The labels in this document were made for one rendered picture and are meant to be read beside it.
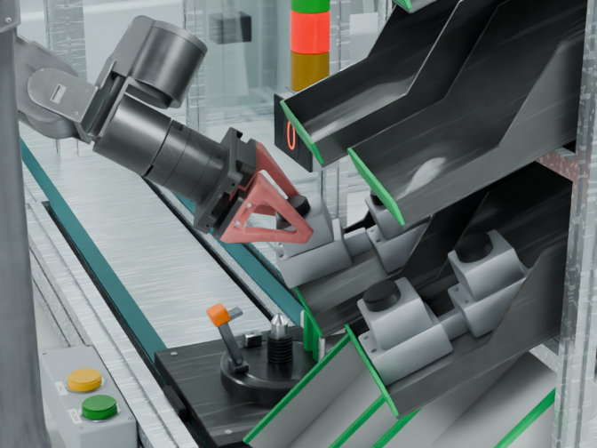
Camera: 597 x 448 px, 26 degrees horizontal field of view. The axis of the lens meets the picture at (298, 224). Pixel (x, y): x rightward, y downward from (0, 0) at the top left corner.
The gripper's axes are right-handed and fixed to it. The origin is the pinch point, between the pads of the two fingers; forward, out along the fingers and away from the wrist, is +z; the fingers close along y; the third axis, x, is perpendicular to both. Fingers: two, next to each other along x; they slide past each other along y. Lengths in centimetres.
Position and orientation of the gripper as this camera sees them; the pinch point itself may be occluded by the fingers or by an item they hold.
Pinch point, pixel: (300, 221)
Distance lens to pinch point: 116.9
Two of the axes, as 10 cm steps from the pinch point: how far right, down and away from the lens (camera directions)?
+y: -0.3, -4.5, 8.9
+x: -5.1, 7.8, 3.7
